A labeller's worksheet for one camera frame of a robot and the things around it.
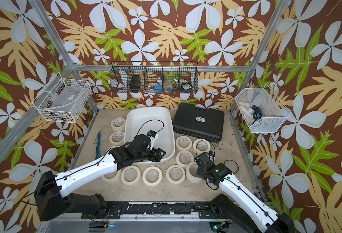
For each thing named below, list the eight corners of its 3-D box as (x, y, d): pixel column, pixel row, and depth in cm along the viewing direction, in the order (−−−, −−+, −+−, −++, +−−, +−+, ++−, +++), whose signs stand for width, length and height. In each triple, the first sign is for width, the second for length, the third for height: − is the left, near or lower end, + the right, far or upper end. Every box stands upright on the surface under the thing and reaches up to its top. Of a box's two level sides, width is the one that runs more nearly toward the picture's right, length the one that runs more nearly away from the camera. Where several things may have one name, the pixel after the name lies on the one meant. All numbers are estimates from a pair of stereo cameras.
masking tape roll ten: (142, 186, 84) (141, 184, 81) (144, 168, 91) (143, 166, 88) (162, 186, 84) (161, 184, 81) (162, 168, 91) (162, 166, 88)
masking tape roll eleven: (166, 183, 85) (166, 182, 82) (166, 166, 91) (166, 164, 89) (185, 183, 85) (185, 182, 82) (184, 166, 91) (184, 164, 89)
